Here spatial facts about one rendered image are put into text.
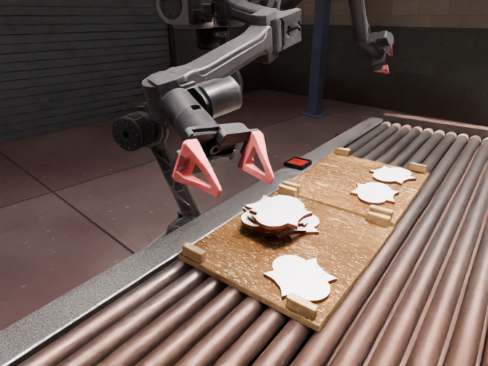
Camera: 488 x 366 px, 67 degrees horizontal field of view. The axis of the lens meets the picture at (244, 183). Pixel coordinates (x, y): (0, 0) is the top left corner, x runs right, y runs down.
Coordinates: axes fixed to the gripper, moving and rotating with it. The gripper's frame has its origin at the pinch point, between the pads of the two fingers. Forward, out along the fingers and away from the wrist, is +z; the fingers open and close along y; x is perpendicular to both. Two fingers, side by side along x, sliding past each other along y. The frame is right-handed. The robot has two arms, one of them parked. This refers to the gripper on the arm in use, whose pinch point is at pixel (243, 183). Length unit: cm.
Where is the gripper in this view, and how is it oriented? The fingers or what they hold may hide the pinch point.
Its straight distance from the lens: 51.2
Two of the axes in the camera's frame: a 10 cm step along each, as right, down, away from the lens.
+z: 5.7, 6.7, -4.8
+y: 7.4, -1.8, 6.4
